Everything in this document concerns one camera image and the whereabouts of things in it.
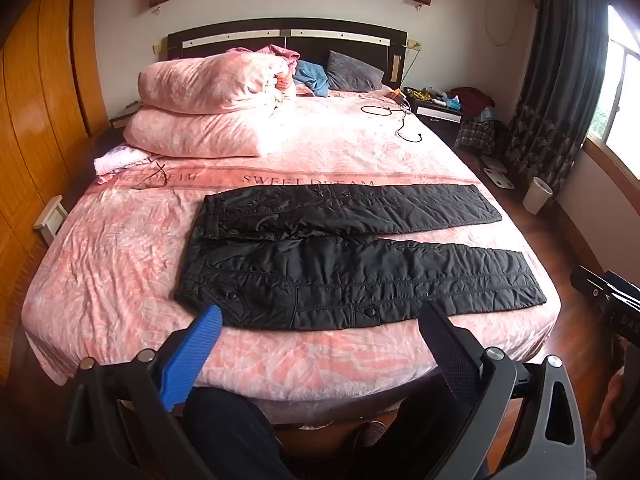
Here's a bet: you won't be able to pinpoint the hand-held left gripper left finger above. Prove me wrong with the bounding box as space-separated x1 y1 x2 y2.
66 304 224 480

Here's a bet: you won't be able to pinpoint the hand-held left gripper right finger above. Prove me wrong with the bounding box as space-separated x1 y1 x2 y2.
416 300 587 480

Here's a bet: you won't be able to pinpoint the black quilted pants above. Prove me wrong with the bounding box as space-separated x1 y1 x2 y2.
175 183 548 332

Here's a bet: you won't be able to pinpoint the person's right hand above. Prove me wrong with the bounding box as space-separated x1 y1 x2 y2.
597 364 640 457

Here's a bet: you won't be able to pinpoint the person's right leg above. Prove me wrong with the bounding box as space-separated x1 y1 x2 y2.
350 394 483 480

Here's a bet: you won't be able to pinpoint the person's leg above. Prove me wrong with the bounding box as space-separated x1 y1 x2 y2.
182 386 296 480
350 394 483 480

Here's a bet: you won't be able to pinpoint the person's left leg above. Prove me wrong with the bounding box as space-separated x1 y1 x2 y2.
182 386 296 480

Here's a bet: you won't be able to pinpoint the grey slipper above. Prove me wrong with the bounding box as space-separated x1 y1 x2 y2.
359 420 388 448

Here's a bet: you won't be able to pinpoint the bed with pink sheet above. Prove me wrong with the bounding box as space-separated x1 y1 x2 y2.
22 82 561 403

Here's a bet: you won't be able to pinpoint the white waste bin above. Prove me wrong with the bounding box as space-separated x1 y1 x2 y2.
522 176 554 213

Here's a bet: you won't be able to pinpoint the white bathroom scale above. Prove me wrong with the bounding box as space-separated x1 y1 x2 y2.
481 154 517 192

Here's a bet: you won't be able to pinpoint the white stool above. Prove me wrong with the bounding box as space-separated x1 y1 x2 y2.
33 195 67 247

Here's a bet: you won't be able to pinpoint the window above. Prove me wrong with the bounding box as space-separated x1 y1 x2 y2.
582 2 640 183

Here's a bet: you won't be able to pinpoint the pale pink knitted cloth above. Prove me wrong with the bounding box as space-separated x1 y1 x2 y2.
94 144 153 178

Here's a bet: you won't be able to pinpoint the plaid cloth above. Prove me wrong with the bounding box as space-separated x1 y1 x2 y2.
454 117 501 156

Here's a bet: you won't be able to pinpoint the dark patterned curtain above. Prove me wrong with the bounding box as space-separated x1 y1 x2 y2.
502 0 613 196

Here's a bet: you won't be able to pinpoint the dark nightstand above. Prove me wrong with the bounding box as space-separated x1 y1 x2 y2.
402 86 493 147

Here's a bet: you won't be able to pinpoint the folded pink duvet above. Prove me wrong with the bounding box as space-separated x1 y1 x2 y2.
123 49 301 159

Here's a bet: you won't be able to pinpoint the dark red cloth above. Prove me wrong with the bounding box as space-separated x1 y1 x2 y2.
447 86 496 111

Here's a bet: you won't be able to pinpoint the wooden wardrobe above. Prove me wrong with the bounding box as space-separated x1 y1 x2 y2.
0 0 110 271

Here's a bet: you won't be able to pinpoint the blue cloth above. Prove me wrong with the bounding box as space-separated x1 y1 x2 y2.
292 60 330 97

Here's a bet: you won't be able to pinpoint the grey pillow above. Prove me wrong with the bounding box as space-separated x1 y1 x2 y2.
326 50 386 93

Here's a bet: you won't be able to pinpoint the pink crumpled cloth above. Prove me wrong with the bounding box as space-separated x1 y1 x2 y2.
257 44 302 78

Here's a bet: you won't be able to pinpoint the dark wooden headboard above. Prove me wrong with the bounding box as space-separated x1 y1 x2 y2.
166 17 408 86

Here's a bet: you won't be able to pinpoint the thin black string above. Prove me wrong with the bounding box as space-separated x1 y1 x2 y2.
134 161 168 191

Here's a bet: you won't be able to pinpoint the black cable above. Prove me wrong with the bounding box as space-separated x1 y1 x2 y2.
360 101 424 143

